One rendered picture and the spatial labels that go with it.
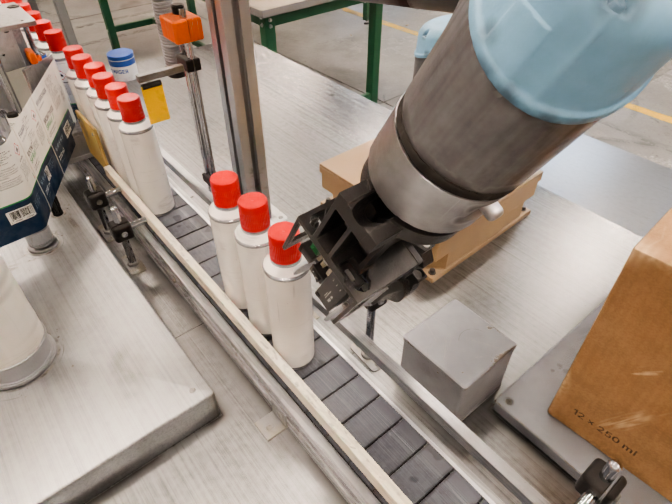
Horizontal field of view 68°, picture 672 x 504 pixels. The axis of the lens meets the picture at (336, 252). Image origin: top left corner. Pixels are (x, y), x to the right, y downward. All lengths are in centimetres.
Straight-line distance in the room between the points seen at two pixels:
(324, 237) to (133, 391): 40
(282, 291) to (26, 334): 32
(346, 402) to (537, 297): 38
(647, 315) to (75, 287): 72
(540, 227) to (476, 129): 78
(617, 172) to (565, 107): 102
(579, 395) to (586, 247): 39
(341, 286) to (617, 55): 21
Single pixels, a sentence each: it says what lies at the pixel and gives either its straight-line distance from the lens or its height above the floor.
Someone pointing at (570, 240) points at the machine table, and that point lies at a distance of 98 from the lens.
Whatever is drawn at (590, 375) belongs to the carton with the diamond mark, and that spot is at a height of 95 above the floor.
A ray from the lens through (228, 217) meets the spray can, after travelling 60.
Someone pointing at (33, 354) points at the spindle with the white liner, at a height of 91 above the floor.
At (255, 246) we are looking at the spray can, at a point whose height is 104.
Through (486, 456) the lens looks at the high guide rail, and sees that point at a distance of 51.
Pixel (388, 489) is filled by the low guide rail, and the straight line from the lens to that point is 53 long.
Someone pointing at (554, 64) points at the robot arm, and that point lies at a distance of 19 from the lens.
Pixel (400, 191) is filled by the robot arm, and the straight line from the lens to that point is 26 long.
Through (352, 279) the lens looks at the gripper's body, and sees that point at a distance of 33.
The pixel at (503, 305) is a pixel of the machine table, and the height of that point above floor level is 83.
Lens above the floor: 140
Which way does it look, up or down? 42 degrees down
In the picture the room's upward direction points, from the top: straight up
